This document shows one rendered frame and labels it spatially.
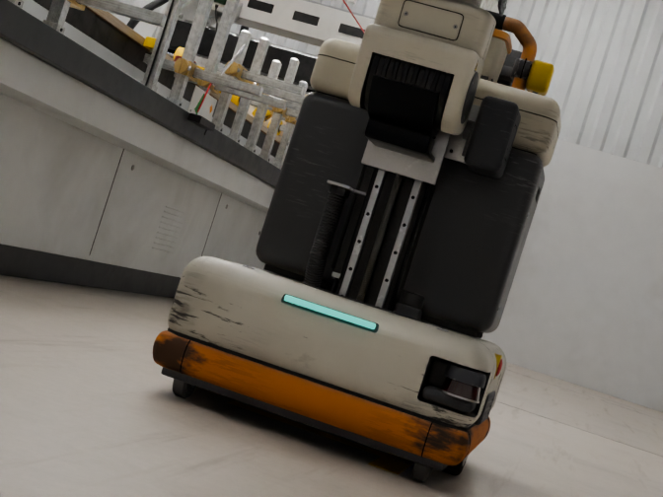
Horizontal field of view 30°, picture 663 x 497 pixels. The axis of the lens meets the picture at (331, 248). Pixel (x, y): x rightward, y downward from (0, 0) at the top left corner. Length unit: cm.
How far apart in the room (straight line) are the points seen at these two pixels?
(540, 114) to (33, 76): 137
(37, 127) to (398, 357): 189
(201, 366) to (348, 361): 28
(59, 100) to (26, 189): 51
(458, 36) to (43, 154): 187
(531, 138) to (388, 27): 41
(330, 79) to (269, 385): 73
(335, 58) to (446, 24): 37
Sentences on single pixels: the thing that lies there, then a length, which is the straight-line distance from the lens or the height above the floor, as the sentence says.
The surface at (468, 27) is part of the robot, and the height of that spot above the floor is 85.
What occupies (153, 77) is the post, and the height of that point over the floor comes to 74.
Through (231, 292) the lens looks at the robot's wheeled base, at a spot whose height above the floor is 23.
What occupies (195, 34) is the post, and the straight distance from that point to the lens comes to 429.
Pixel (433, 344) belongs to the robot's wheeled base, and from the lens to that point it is 227.
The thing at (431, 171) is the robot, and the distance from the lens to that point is 254.
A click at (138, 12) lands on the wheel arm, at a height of 82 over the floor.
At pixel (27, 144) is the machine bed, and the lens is 385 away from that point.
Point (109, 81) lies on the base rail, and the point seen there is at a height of 65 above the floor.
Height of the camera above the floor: 32
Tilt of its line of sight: 1 degrees up
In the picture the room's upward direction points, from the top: 18 degrees clockwise
